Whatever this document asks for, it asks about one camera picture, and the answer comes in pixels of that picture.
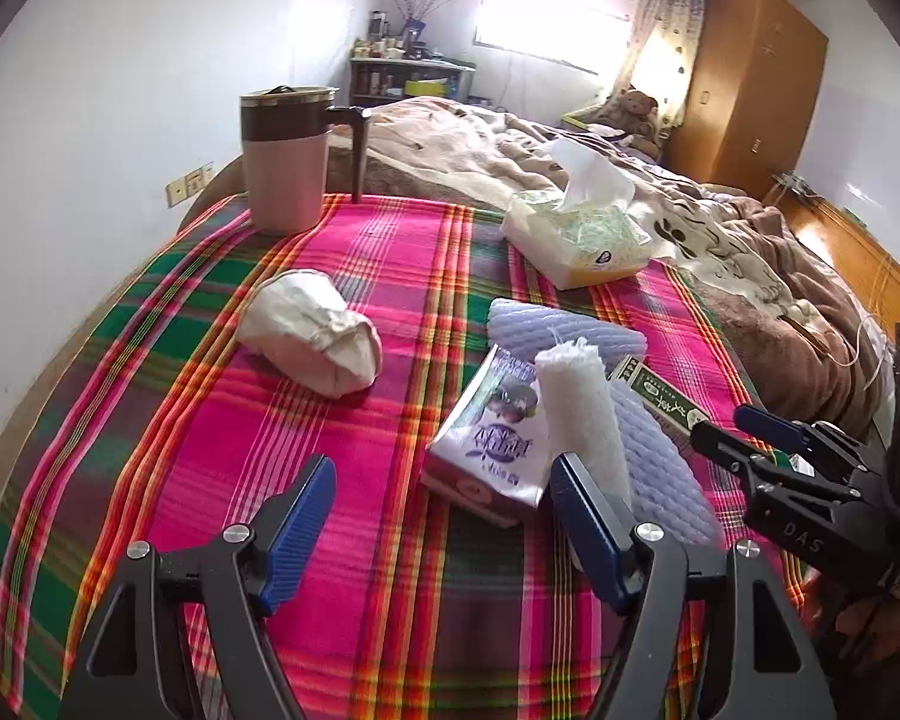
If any brown teddy bear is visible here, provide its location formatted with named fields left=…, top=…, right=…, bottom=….
left=604, top=88, right=665, bottom=158

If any bright window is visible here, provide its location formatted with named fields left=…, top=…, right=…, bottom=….
left=474, top=0, right=635, bottom=76

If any white foam roll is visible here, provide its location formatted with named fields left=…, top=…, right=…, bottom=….
left=534, top=341, right=635, bottom=511

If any white paper bag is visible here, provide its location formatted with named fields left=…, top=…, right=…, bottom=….
left=236, top=268, right=383, bottom=398

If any purple tissue packet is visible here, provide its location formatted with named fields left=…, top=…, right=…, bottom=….
left=421, top=345, right=554, bottom=530

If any patterned curtain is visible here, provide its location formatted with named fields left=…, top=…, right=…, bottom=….
left=607, top=0, right=710, bottom=128

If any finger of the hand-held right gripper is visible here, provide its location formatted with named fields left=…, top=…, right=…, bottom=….
left=733, top=403, right=884, bottom=479
left=690, top=418, right=884, bottom=509

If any yellow soft tissue pack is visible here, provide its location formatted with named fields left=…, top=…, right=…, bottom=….
left=501, top=135, right=655, bottom=291

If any cluttered shelf desk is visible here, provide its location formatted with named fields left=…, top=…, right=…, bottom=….
left=347, top=52, right=477, bottom=102

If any green patterned box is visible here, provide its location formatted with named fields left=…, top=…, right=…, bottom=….
left=606, top=355, right=710, bottom=440

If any brown cream printed blanket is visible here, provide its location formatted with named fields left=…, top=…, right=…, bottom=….
left=326, top=96, right=897, bottom=443

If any white charging cable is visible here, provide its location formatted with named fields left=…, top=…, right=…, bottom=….
left=832, top=262, right=900, bottom=391

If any wooden wardrobe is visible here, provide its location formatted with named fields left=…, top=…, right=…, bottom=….
left=671, top=0, right=830, bottom=203

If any yellow wall socket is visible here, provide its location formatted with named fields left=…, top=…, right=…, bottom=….
left=165, top=161, right=216, bottom=209

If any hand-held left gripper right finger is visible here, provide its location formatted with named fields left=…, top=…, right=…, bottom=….
left=550, top=452, right=841, bottom=720

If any pink green plaid tablecloth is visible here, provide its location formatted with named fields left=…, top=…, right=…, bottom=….
left=0, top=191, right=807, bottom=720

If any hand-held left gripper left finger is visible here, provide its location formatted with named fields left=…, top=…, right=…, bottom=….
left=58, top=454, right=338, bottom=720

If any wooden headboard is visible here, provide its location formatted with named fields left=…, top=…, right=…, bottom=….
left=780, top=187, right=900, bottom=361

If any pink mug with brown lid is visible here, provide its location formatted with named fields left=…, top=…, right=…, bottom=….
left=238, top=85, right=374, bottom=236

